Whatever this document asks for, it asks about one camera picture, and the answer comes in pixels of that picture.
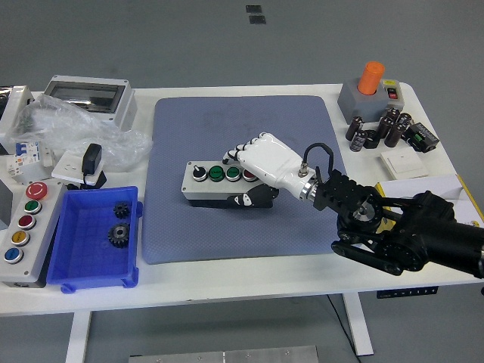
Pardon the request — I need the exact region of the grey five-button control box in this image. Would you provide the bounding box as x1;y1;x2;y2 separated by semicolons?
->
0;180;66;289

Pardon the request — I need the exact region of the white and yellow cardboard box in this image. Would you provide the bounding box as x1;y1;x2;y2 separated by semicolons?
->
376;174;484;228

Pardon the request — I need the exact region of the white circuit breaker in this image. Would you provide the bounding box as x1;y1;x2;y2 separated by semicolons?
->
6;140;54;178

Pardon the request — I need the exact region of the grey striped cylindrical capacitor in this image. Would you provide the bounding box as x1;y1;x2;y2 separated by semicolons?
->
349;130;368;153

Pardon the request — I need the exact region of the white electrical enclosure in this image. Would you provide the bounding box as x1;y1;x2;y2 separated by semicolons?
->
0;85;36;152

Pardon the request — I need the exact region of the white wall switch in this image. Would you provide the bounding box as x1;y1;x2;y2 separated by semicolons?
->
380;146;430;179

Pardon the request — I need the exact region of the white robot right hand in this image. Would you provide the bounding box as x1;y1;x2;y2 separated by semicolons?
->
222;132;317;209

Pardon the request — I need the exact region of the black round component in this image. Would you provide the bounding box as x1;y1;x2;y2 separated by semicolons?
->
363;129;381;149

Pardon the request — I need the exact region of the blue plastic bin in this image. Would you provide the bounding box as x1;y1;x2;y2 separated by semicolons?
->
47;185;144;294

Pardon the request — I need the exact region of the grey switch box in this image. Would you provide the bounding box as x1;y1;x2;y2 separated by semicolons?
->
337;77;405;124

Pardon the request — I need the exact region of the grey distribution box clear lid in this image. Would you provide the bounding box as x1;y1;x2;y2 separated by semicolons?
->
41;74;138;132

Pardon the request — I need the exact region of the grey four-button control box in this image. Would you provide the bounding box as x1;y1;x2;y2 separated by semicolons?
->
180;160;268;209

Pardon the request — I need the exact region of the black power adapter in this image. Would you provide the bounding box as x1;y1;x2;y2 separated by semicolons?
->
67;142;108;190

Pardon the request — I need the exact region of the black cable under table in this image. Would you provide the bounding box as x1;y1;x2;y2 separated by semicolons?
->
325;294;360;363

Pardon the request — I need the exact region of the white wall socket plate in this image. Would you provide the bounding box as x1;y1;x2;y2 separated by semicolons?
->
51;150;101;182

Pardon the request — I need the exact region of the clear plastic bag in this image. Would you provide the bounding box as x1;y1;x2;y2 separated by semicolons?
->
7;93;154;169

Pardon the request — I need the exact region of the black module green terminal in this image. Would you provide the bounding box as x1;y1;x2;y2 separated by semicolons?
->
402;121;440;153

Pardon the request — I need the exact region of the blue-grey table mat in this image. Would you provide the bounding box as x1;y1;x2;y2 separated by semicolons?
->
141;95;362;265

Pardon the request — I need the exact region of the white table leg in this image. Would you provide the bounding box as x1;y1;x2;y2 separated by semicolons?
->
342;293;375;357
64;310;94;363

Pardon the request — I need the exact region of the large black gear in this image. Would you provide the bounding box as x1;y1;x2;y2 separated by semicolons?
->
107;222;132;249

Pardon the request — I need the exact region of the black table control panel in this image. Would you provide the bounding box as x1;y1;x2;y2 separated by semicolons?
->
376;286;439;299

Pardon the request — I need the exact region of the orange cylinder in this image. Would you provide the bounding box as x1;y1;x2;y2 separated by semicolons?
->
357;60;386;95

